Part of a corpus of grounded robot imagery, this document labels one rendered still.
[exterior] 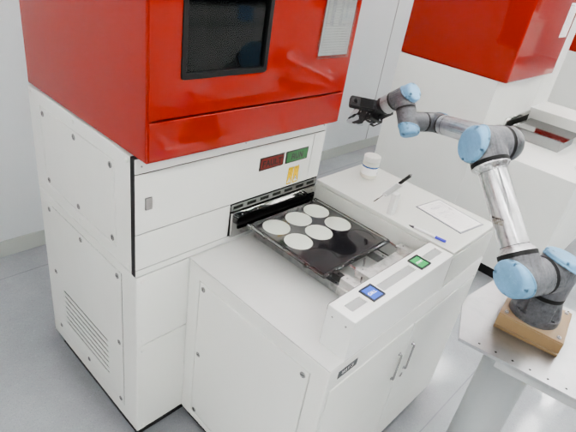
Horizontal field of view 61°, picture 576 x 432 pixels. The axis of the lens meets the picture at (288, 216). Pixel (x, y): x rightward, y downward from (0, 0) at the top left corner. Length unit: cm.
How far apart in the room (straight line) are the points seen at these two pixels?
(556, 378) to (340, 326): 66
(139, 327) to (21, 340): 101
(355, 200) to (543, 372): 84
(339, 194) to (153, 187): 78
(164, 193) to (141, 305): 40
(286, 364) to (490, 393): 75
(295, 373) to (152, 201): 64
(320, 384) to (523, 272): 64
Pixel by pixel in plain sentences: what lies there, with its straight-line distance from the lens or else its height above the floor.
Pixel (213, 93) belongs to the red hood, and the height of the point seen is 140.
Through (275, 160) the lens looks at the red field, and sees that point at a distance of 176.
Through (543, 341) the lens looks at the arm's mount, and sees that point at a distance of 173.
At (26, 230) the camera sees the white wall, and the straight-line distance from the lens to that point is 318.
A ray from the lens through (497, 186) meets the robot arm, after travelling 159.
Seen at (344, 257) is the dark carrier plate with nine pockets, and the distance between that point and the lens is 166.
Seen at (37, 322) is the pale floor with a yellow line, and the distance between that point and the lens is 273.
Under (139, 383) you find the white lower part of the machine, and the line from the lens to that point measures 193.
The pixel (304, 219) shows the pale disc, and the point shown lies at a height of 90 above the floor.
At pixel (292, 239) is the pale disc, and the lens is 169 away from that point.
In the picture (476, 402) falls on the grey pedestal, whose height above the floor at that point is 49.
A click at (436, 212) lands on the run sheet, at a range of 197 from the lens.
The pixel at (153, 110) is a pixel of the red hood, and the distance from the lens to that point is 130.
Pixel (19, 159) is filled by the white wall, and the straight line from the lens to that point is 297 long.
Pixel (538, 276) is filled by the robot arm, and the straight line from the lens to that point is 155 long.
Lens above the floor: 181
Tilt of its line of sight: 30 degrees down
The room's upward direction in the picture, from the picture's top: 10 degrees clockwise
